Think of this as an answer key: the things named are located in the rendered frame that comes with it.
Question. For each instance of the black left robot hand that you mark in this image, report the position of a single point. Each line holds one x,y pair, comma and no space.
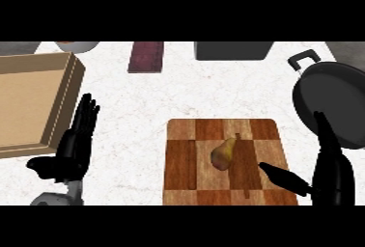
73,151

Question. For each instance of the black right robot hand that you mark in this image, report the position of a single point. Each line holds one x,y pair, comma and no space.
333,173

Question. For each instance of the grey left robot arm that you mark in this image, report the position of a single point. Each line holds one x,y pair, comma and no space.
61,194

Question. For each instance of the brown checkered wooden cutting board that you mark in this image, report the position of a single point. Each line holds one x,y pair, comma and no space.
226,167

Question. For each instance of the yellow-brown pear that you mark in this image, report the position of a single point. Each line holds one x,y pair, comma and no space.
223,155

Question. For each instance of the open tan wooden drawer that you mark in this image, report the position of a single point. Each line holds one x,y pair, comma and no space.
33,103

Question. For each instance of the pale grey round bowl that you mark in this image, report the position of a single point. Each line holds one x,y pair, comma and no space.
77,46

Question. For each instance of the dark red rectangular block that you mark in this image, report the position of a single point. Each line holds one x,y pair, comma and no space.
146,57

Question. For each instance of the dark grey flat object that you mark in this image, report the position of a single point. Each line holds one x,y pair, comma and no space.
18,47

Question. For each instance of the grey appliance corner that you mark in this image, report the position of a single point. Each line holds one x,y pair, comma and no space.
349,53

